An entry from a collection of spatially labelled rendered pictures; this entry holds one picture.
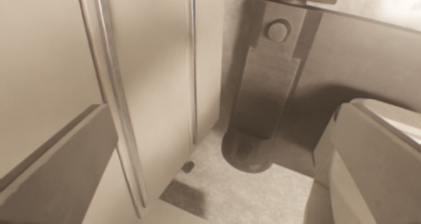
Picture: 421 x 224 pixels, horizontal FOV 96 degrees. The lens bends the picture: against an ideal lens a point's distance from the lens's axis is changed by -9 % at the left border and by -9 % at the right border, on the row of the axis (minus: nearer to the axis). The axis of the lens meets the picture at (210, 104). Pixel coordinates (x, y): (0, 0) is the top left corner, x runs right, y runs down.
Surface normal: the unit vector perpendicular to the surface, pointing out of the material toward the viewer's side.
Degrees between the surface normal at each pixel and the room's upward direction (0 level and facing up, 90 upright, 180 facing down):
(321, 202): 90
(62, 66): 90
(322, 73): 0
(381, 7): 0
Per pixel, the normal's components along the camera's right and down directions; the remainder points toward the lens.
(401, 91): -0.41, 0.45
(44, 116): 0.91, 0.22
